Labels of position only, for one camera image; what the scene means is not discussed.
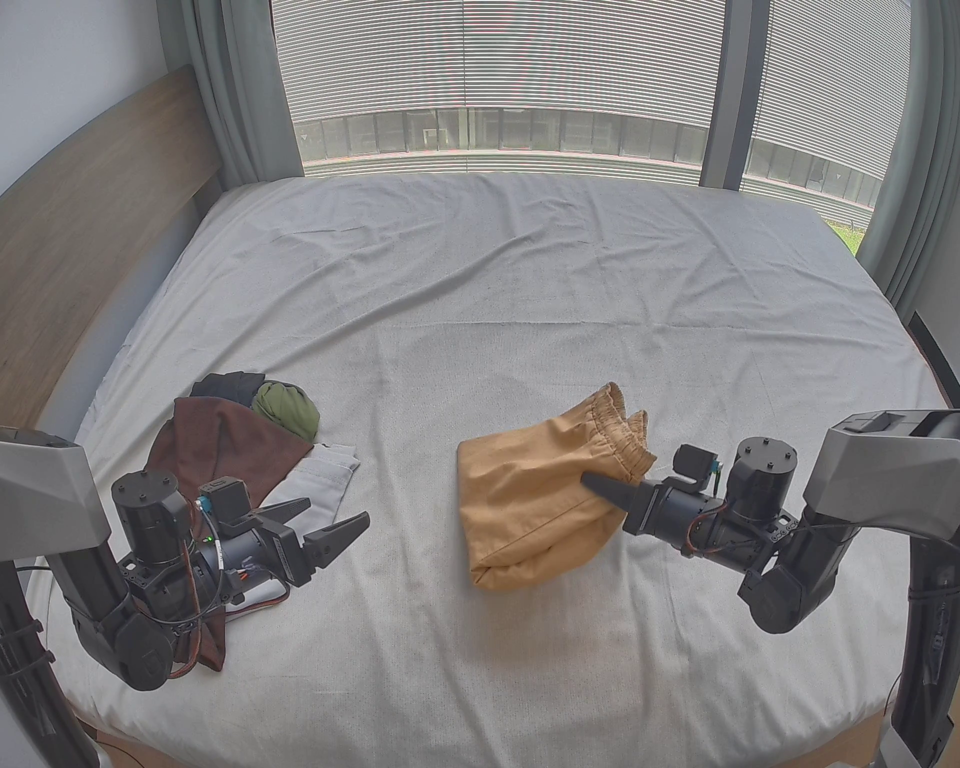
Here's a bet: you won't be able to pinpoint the window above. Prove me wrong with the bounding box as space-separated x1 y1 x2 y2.
268 0 913 226

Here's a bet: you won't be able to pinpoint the white garment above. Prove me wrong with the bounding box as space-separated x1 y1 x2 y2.
258 441 362 550

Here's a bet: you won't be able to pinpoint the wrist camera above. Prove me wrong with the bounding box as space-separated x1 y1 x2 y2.
672 443 722 497
198 477 253 538

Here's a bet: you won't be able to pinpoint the brown garment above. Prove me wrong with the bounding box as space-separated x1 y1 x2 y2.
145 395 315 673

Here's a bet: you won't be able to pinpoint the bed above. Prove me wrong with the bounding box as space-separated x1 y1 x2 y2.
0 63 960 768

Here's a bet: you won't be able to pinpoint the black garment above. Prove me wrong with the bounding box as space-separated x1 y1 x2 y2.
187 370 268 411

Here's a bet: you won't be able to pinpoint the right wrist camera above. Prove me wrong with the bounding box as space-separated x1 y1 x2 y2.
672 443 722 497

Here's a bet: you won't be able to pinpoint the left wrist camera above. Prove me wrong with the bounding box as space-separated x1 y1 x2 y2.
198 477 253 538

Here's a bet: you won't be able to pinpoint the grey-green curtain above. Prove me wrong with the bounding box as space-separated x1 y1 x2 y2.
156 0 306 190
855 0 960 320

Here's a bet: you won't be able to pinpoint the mustard yellow shorts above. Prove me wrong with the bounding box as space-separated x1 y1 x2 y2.
457 381 660 593

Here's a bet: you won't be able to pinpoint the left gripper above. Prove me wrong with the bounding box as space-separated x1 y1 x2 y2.
214 495 372 603

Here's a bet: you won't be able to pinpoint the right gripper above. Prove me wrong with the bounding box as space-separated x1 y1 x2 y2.
580 470 726 557

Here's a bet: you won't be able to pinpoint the olive green garment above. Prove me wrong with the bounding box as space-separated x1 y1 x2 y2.
250 380 322 443

